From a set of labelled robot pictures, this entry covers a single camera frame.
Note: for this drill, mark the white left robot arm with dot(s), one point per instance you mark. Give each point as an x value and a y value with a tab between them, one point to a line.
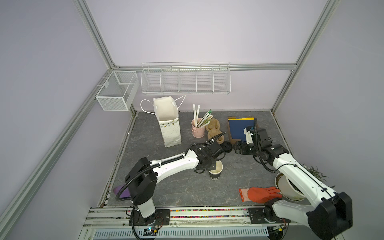
141	181

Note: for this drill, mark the black coffee cup lid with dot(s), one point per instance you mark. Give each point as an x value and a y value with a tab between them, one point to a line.
227	147

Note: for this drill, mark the stacked pulp cup carriers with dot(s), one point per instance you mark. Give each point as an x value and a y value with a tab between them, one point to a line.
213	128

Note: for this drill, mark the cardboard napkin tray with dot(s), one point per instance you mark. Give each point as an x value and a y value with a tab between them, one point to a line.
249	131

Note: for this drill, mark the long white wire basket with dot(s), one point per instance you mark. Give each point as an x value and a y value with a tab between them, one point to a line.
166	78

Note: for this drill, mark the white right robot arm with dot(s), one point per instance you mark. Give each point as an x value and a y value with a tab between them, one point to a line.
329	213

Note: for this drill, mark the potted green plant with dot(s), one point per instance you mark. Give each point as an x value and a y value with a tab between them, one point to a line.
289	190

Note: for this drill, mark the pink metal straw bucket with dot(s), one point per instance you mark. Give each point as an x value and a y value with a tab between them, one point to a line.
197	132

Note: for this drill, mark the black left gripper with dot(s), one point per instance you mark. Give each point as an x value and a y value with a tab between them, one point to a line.
213	167

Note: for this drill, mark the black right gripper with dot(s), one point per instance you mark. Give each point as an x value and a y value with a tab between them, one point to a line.
242	150

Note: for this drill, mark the blue napkin stack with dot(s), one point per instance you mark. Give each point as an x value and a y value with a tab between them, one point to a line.
237	126

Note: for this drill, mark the black paper coffee cup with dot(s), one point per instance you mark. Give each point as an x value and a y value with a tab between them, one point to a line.
215	174

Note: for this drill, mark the red rubber glove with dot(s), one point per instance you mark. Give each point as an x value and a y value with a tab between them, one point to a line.
259	195

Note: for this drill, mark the white cartoon gift bag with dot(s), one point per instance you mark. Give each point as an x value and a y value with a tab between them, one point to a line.
166	110

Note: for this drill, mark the wrapped straws bundle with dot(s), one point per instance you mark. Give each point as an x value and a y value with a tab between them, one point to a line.
204	120

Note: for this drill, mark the small white wire basket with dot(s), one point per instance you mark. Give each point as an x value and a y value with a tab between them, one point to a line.
118	91

